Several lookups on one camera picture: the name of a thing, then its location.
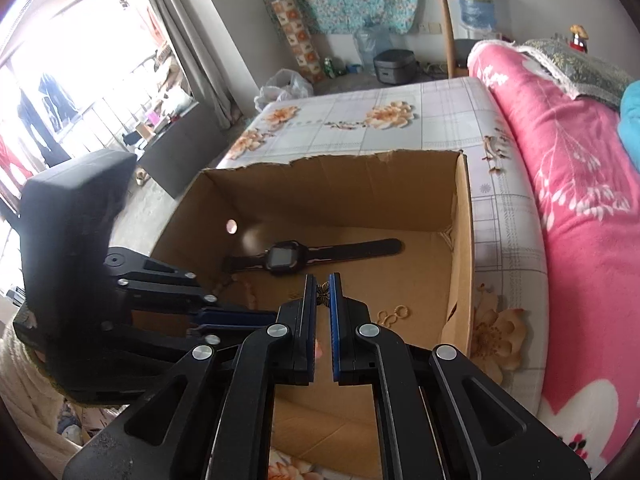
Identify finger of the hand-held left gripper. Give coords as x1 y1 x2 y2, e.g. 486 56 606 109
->
130 307 279 356
102 247 223 312

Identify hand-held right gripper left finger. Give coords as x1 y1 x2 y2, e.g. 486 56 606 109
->
62 274 318 480

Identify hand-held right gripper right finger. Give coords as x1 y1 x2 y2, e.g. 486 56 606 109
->
327 272 591 480

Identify small gold ring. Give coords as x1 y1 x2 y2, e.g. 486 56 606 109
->
377 305 409 327

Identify brown cardboard box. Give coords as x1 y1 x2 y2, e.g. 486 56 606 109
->
122 150 474 480

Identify person's left forearm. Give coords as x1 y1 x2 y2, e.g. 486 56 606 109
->
0 330 77 463

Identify grey low cabinet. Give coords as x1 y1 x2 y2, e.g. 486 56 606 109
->
137 102 227 199

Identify dark hanging clothes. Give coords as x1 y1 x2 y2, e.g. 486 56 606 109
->
16 72 78 162

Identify white plastic bag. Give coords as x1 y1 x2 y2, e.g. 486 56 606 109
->
255 68 314 112

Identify grey window curtain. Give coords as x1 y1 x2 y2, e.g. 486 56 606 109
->
134 0 253 128

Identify pink floral blanket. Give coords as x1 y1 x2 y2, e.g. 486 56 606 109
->
466 40 640 478

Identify grey rice cooker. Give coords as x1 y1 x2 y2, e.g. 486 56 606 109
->
374 50 417 86

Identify orange patterned paper roll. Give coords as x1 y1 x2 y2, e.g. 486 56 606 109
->
272 0 322 84

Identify wooden chair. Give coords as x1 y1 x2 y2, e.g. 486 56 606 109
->
417 0 459 79

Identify white water dispenser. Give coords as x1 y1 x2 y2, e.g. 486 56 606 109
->
456 26 502 53

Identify grey-green knitted cloth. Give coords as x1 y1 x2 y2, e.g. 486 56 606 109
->
515 35 637 109

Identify blue water dispenser bottle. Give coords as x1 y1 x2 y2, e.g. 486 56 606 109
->
454 0 497 29

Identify blue cartoon blanket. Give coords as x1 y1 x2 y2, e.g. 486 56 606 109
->
617 84 640 162

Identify black strap wristwatch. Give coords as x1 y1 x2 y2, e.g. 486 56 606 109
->
222 238 404 279

